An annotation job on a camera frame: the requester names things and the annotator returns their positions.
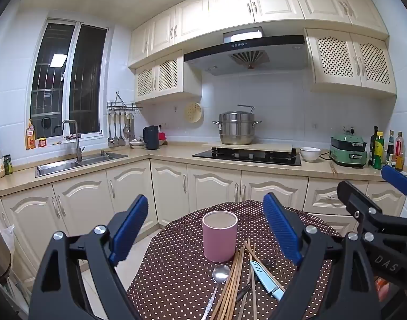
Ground metal skimmer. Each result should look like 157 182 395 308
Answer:
123 113 135 141

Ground cream upper wall cabinets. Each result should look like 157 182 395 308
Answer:
128 0 389 69

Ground dark glass oil bottle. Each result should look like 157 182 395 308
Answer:
369 126 379 166

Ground white bowl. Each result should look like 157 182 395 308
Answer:
300 147 321 163

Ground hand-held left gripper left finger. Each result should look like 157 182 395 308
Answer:
28 194 149 320

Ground white framed window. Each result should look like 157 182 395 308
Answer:
29 18 109 141

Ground cream lattice-door wall cabinet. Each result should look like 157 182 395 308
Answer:
305 28 398 99
134 50 203 104

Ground black kettle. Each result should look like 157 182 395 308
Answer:
143 125 160 150

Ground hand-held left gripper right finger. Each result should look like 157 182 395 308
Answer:
263 193 379 320

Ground black glass gas stove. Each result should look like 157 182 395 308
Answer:
192 147 302 167

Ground stainless steel steamer pot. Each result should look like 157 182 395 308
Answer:
213 104 262 145

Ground green electric cooker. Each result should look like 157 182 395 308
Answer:
329 133 368 168

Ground brown polka dot tablecloth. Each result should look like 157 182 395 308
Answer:
127 200 344 320

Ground cream base cabinets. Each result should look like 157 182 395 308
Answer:
0 158 407 275

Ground wooden cutting board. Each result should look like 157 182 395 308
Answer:
212 142 293 154

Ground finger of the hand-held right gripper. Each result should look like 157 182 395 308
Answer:
337 180 407 242
381 165 407 207

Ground metal spoon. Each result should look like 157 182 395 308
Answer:
201 264 231 320

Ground metal wall utensil rack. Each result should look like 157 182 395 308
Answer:
107 91 143 112

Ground green bottle yellow cap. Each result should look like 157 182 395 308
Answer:
373 131 385 170

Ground light blue knife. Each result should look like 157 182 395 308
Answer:
249 261 286 301

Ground bundle of wooden chopsticks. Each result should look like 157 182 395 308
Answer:
210 238 286 320

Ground metal spatula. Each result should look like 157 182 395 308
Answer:
118 113 127 146

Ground red sauce bottle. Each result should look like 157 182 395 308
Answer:
394 131 406 172

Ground white plastic bag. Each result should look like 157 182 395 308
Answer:
3 224 16 257

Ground metal faucet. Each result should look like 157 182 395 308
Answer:
62 120 86 162

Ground orange bottle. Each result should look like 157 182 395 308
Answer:
26 119 37 150

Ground dark sauce bottle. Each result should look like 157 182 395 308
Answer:
386 131 395 164

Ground grey range hood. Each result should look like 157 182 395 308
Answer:
183 27 309 75

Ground pink cup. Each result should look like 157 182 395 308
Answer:
202 211 239 262

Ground round perforated steamer plate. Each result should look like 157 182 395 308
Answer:
184 102 204 123

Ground stainless steel sink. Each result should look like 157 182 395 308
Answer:
35 152 128 178

